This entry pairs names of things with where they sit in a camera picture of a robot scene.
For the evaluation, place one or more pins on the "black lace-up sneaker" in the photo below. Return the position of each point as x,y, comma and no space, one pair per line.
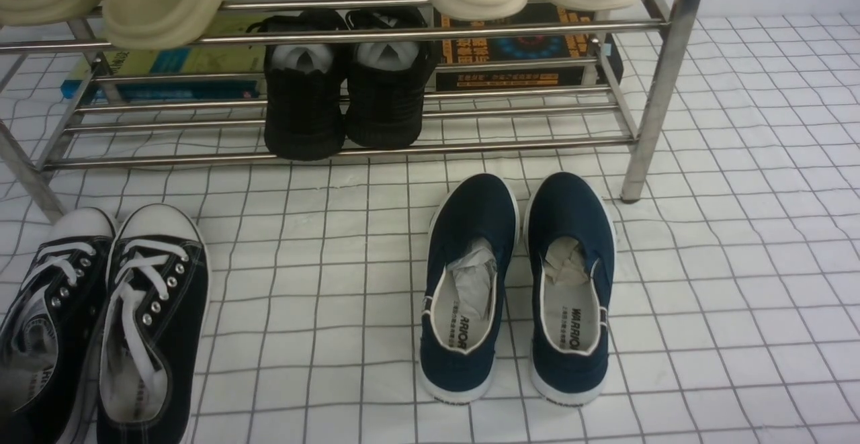
51,331
158,286

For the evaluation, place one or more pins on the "navy slip-on shoe left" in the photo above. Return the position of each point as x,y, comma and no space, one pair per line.
471,242

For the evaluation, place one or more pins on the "navy slip-on shoe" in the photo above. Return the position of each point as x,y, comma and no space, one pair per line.
471,242
569,238

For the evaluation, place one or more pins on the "black mesh shoe right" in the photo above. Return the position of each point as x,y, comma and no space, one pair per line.
386,85

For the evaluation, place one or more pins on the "black mesh shoe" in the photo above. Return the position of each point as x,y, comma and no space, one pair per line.
386,85
304,121

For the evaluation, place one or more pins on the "navy slip-on shoe right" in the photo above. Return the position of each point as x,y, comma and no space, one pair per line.
569,238

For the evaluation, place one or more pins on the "silver metal shoe rack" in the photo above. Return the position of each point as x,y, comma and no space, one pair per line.
99,94

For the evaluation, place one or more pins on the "black mesh shoe left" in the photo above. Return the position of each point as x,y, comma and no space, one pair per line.
304,121

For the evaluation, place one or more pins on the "black orange printed box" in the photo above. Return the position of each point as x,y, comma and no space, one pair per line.
517,51

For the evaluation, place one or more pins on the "white grid floor cloth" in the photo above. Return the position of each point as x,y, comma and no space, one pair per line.
733,316

